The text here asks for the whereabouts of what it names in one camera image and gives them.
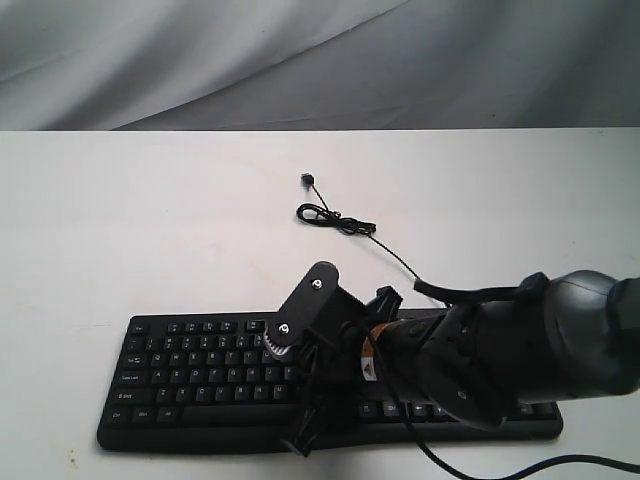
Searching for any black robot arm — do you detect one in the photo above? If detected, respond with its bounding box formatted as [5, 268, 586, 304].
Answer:
[264, 263, 639, 455]

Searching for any grey backdrop cloth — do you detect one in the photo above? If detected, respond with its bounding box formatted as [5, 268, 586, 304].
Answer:
[1, 1, 639, 130]

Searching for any black camera cable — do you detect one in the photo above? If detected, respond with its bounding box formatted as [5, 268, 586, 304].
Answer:
[339, 279, 640, 480]

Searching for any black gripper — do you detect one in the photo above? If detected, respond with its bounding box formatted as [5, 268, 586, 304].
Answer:
[281, 287, 430, 456]

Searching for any black keyboard usb cable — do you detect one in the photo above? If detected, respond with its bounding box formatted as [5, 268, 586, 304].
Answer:
[295, 172, 451, 307]

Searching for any black acer keyboard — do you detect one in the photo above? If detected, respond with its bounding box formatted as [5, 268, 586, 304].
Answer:
[97, 312, 564, 455]

